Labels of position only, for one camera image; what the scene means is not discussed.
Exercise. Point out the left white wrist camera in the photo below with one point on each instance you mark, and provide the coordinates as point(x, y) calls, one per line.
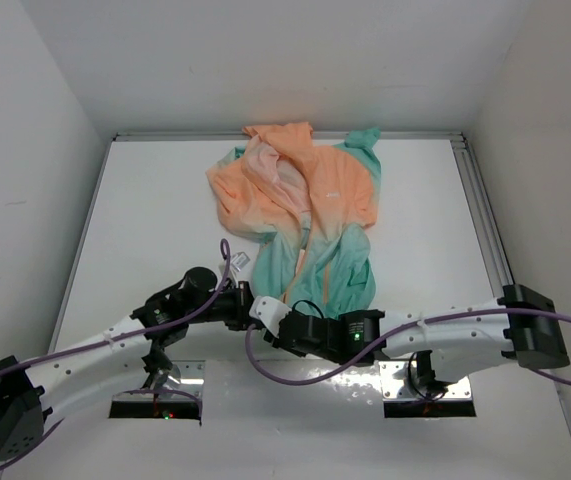
point(239, 261)

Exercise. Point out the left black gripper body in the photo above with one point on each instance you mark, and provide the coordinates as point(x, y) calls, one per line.
point(235, 313)

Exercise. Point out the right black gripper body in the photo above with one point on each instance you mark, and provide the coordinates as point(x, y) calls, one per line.
point(330, 356)

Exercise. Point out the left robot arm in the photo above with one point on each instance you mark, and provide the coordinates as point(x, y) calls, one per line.
point(36, 394)

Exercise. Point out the metal base plate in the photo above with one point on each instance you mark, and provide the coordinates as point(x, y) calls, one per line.
point(186, 381)

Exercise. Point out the orange and teal jacket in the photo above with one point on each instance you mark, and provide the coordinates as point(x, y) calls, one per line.
point(309, 207)

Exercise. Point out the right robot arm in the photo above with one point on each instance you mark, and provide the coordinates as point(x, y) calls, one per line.
point(517, 326)

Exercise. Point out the aluminium frame rail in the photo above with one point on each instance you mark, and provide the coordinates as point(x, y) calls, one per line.
point(435, 244)

